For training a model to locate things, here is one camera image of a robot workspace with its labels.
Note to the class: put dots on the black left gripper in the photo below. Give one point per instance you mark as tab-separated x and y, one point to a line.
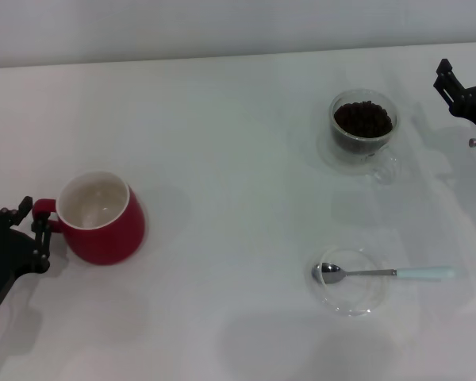
8	254

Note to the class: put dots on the clear glass cup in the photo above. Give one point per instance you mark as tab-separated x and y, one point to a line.
382	168

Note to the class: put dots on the red ceramic mug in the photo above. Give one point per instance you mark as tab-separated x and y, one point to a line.
107	242

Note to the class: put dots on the coffee bean pile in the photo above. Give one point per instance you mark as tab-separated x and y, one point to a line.
363	119

